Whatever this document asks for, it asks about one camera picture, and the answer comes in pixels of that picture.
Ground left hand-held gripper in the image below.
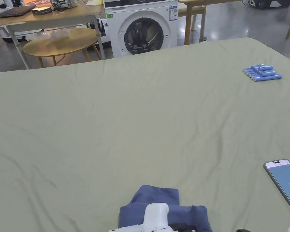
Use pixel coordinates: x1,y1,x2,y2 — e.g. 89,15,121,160
108,203,197,232

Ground rectangular wooden table white legs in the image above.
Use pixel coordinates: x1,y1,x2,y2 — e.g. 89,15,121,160
0,0,107,70

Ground smartphone with lit screen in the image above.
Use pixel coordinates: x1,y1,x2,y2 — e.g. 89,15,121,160
263,159,290,217

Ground wooden table with wooden legs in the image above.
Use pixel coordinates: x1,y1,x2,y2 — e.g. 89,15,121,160
178,0,290,46

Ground dark blue garment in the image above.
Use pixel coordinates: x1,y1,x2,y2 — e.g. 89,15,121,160
118,185,213,232

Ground round wooden table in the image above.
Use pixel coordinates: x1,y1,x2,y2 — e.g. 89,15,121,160
23,28,102,68

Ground white washing machine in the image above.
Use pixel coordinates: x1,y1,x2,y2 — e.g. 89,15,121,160
103,0,179,59

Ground pile of blue batteries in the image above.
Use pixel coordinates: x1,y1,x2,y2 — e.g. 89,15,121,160
243,63,283,82

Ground bed with pale green sheet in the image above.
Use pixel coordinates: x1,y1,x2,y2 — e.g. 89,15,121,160
0,37,290,232

